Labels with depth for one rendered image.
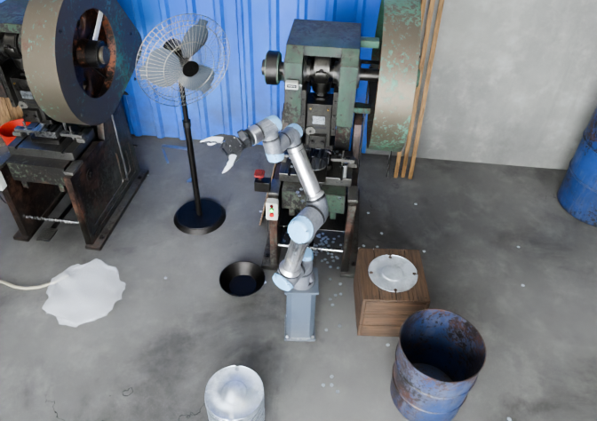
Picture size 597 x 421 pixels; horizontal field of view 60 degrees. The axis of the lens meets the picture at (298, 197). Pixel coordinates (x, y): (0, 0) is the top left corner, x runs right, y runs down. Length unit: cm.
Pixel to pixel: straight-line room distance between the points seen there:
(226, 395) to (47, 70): 187
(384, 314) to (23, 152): 251
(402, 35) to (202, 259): 201
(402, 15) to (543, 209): 232
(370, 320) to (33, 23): 240
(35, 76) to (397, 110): 185
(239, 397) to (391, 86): 168
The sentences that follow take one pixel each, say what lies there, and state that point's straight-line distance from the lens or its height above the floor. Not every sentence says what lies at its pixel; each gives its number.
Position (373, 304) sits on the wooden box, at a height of 31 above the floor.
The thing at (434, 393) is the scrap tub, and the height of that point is 35.
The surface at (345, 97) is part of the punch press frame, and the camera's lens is 286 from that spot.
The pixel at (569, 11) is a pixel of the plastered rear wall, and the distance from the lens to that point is 427.
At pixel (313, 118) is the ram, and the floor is 107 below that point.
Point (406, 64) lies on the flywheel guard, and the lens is 255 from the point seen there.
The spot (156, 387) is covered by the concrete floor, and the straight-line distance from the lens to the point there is 311.
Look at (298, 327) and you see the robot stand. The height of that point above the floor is 12.
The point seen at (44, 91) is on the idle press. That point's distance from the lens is 304.
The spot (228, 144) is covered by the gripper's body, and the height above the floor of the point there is 149.
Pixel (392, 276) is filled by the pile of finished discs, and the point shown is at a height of 36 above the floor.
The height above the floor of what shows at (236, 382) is 26.
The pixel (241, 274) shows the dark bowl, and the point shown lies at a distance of 351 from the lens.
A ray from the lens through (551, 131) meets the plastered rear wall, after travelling 473.
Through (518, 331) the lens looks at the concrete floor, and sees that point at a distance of 352.
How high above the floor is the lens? 264
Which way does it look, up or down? 40 degrees down
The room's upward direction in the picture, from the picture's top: 2 degrees clockwise
